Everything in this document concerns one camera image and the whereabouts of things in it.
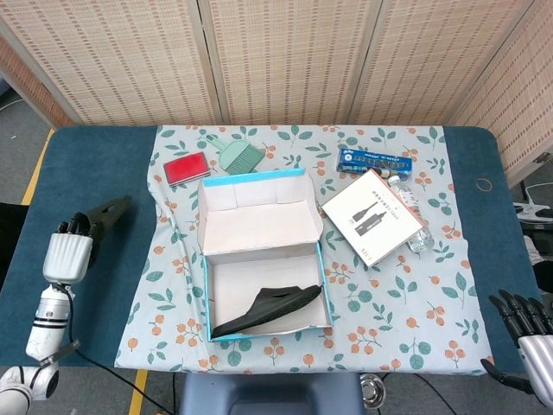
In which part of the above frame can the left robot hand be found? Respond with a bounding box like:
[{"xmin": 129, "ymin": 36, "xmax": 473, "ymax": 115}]
[{"xmin": 41, "ymin": 211, "xmax": 97, "ymax": 284}]

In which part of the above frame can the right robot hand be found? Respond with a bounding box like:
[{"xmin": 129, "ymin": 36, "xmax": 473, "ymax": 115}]
[{"xmin": 480, "ymin": 288, "xmax": 553, "ymax": 397}]

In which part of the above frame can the black slipper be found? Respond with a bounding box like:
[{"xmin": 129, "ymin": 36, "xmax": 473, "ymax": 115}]
[
  {"xmin": 210, "ymin": 284, "xmax": 323, "ymax": 339},
  {"xmin": 84, "ymin": 195, "xmax": 134, "ymax": 247}
]

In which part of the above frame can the blue cardboard shoe box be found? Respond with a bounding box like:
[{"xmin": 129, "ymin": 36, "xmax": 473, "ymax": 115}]
[{"xmin": 197, "ymin": 168, "xmax": 335, "ymax": 343}]

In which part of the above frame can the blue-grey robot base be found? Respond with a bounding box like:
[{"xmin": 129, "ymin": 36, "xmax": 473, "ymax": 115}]
[{"xmin": 179, "ymin": 372, "xmax": 363, "ymax": 415}]

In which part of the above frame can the white Z-TEK product box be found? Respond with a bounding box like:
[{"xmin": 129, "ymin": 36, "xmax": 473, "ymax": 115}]
[{"xmin": 321, "ymin": 169, "xmax": 424, "ymax": 267}]

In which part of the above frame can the long blue printed box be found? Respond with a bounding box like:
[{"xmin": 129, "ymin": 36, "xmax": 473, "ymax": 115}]
[{"xmin": 336, "ymin": 147, "xmax": 414, "ymax": 176}]

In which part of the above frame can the white office chair base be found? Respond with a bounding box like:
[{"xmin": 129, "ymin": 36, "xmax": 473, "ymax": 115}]
[{"xmin": 513, "ymin": 180, "xmax": 553, "ymax": 222}]

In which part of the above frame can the red flat case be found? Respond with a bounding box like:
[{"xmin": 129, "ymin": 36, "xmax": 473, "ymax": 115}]
[{"xmin": 162, "ymin": 150, "xmax": 212, "ymax": 188}]

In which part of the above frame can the floral print tablecloth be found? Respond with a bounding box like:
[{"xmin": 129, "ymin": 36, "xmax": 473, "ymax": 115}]
[{"xmin": 114, "ymin": 124, "xmax": 496, "ymax": 375}]

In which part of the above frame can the clear plastic water bottle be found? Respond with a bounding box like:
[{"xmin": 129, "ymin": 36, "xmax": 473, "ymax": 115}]
[{"xmin": 387, "ymin": 175, "xmax": 435, "ymax": 254}]

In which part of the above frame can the green brush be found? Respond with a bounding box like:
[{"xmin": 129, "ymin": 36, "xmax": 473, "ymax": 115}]
[{"xmin": 203, "ymin": 133, "xmax": 264, "ymax": 176}]

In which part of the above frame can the bamboo folding screen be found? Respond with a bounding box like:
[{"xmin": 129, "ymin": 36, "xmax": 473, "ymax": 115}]
[{"xmin": 0, "ymin": 0, "xmax": 553, "ymax": 187}]

